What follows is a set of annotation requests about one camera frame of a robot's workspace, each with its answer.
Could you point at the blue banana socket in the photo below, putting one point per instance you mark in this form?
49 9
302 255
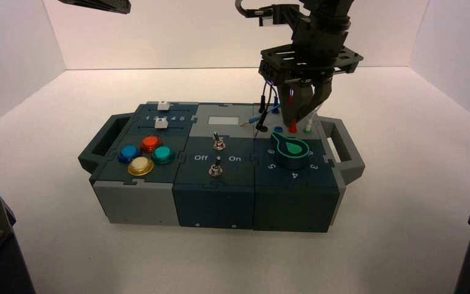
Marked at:
278 129

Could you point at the green rotary dial knob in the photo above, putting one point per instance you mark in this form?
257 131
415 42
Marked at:
291 153

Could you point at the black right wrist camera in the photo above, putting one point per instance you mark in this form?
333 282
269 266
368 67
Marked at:
271 11

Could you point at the white slider knob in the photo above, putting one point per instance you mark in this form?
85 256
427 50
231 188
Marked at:
161 123
163 105

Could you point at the green round push button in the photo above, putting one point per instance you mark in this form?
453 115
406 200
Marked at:
163 154

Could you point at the red round push button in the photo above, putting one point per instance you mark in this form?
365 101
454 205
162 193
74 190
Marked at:
151 143

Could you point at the metal toggle switch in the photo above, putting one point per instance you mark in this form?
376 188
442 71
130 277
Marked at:
215 169
218 142

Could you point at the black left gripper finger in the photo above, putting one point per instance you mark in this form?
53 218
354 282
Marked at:
101 5

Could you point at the grey display screen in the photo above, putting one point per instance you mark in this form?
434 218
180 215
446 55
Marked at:
223 120

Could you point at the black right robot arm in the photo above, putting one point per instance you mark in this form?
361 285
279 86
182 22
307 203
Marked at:
328 10

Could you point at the yellow round push button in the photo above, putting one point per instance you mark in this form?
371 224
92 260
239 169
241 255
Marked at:
140 165

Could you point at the blue round push button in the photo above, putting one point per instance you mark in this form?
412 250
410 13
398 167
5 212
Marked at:
129 153

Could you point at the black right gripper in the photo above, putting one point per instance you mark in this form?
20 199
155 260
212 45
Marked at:
316 52

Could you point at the dark teal grey task box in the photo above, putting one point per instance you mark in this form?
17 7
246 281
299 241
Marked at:
212 203

